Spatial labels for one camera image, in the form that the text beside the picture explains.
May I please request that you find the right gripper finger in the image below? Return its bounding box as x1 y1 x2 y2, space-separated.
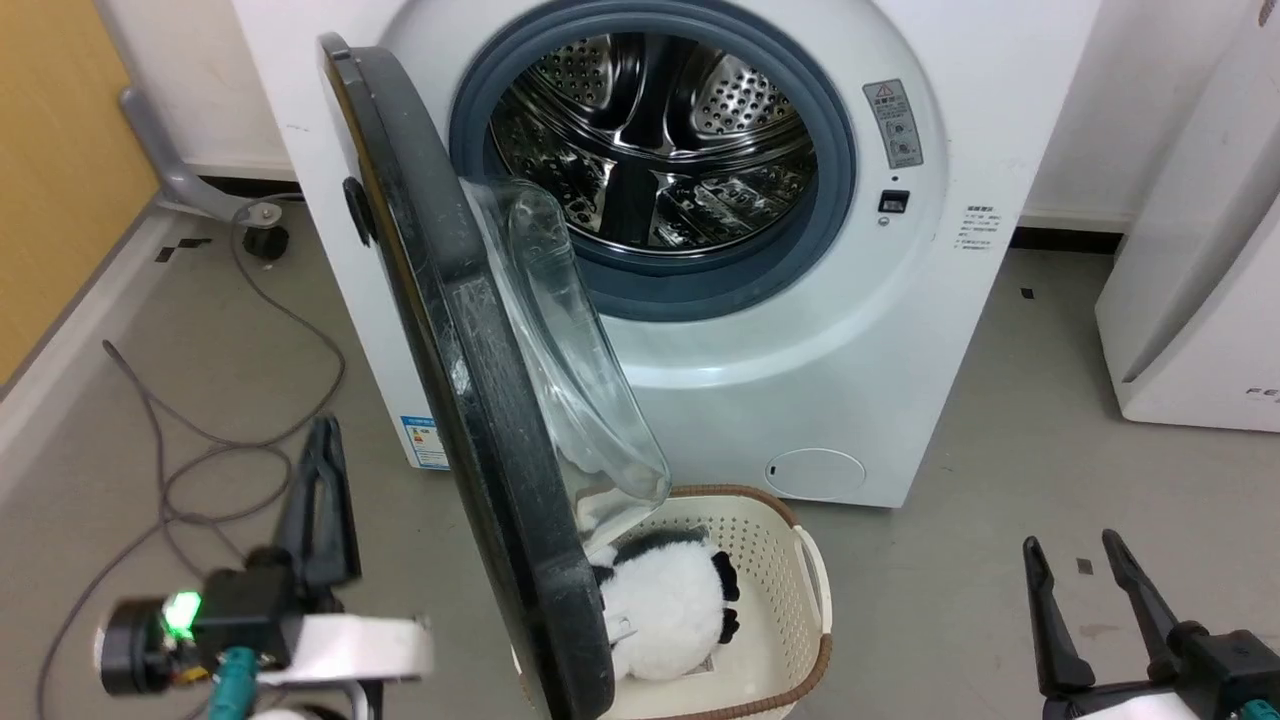
1102 529 1201 685
1022 536 1098 699

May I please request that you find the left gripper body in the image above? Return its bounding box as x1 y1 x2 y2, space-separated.
193 546 437 689

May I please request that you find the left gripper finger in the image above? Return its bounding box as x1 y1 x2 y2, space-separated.
308 415 363 591
274 418 327 576

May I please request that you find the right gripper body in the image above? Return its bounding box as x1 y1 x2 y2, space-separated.
1042 620 1280 720

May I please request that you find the black washing machine door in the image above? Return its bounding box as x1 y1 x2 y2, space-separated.
318 32 673 720

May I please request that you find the white front-load washing machine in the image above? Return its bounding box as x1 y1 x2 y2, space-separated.
232 0 1101 509

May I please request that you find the grey rubber door gasket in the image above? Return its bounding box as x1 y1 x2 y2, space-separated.
448 0 859 323

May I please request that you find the steel washing machine drum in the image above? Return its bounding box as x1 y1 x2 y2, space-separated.
488 32 819 253

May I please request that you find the blue energy label sticker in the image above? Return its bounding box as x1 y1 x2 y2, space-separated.
400 415 451 470

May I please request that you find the round white filter cover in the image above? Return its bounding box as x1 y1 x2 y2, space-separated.
765 448 867 501

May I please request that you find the cream plastic laundry basket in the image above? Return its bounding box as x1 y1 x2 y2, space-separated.
512 485 833 720

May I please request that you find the white appliance cabinet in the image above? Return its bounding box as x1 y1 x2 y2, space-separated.
1095 0 1280 433

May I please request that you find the black and white panda plush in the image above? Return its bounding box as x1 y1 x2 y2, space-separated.
585 527 741 683

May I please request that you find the yellow wooden panel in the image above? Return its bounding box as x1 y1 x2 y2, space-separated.
0 0 161 387

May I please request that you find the grey warning sticker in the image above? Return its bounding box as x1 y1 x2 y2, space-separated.
863 79 925 170

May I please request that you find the teal left gripper cable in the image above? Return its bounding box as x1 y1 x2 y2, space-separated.
208 647 260 720

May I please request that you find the grey floor cable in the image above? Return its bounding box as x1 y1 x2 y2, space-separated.
38 195 347 720

